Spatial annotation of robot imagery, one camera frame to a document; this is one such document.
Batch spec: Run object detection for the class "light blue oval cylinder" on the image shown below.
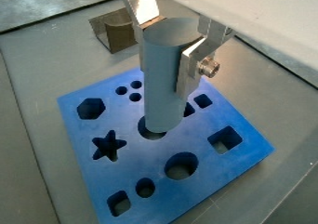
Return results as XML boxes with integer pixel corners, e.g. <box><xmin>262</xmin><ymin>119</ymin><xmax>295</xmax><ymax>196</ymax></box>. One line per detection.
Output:
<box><xmin>142</xmin><ymin>18</ymin><xmax>201</xmax><ymax>133</ymax></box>

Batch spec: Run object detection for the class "blue foam shape board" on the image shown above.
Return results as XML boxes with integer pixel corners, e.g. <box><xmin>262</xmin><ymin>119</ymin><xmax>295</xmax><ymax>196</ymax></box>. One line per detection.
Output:
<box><xmin>58</xmin><ymin>70</ymin><xmax>274</xmax><ymax>224</ymax></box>

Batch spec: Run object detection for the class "dark grey curved holder block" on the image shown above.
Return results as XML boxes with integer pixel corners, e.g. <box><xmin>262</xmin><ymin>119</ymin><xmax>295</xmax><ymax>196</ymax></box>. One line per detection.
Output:
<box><xmin>90</xmin><ymin>8</ymin><xmax>136</xmax><ymax>54</ymax></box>

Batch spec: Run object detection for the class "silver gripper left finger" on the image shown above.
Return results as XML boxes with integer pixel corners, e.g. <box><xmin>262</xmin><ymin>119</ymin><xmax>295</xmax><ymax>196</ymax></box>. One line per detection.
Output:
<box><xmin>123</xmin><ymin>0</ymin><xmax>166</xmax><ymax>43</ymax></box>

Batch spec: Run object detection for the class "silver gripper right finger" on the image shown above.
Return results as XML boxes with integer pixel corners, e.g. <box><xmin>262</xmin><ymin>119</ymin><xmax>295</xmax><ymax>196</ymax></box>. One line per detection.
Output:
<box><xmin>175</xmin><ymin>15</ymin><xmax>235</xmax><ymax>99</ymax></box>

